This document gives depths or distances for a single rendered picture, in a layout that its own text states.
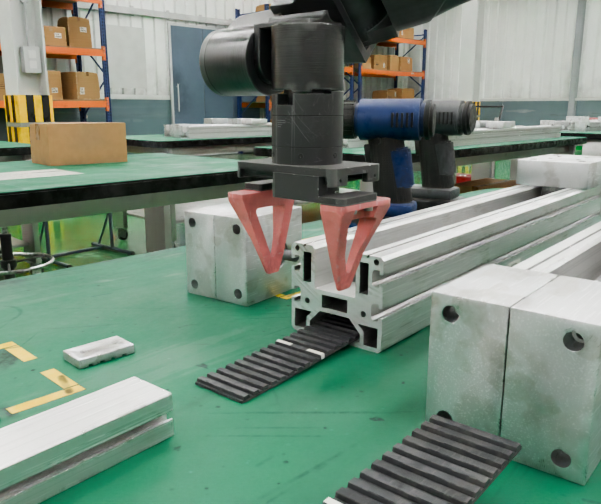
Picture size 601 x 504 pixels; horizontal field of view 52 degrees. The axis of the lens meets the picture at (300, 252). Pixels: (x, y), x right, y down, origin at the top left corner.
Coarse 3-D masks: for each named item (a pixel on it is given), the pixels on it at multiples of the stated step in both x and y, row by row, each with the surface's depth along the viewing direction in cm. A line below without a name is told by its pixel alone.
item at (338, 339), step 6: (300, 330) 56; (306, 330) 56; (312, 330) 56; (318, 330) 56; (324, 330) 56; (312, 336) 55; (318, 336) 55; (324, 336) 54; (330, 336) 55; (336, 336) 55; (342, 336) 54; (330, 342) 54; (336, 342) 53; (342, 342) 53; (348, 342) 54
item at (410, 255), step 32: (512, 192) 91; (576, 192) 92; (384, 224) 66; (416, 224) 70; (448, 224) 76; (480, 224) 66; (512, 224) 73; (544, 224) 82; (576, 224) 94; (320, 256) 56; (384, 256) 51; (416, 256) 55; (448, 256) 61; (480, 256) 67; (512, 256) 74; (320, 288) 56; (352, 288) 56; (384, 288) 52; (416, 288) 56; (352, 320) 54; (384, 320) 52; (416, 320) 57
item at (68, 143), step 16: (32, 128) 232; (48, 128) 221; (64, 128) 224; (80, 128) 228; (96, 128) 232; (112, 128) 236; (32, 144) 234; (48, 144) 222; (64, 144) 225; (80, 144) 229; (96, 144) 233; (112, 144) 237; (32, 160) 237; (48, 160) 224; (64, 160) 226; (80, 160) 230; (96, 160) 234; (112, 160) 238; (464, 192) 429
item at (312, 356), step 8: (272, 344) 53; (280, 344) 53; (288, 344) 53; (288, 352) 52; (296, 352) 51; (304, 352) 52; (312, 352) 51; (320, 352) 51; (312, 360) 50; (320, 360) 51
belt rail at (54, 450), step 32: (128, 384) 40; (32, 416) 36; (64, 416) 36; (96, 416) 36; (128, 416) 37; (160, 416) 39; (0, 448) 33; (32, 448) 33; (64, 448) 34; (96, 448) 36; (128, 448) 37; (0, 480) 31; (32, 480) 33; (64, 480) 34
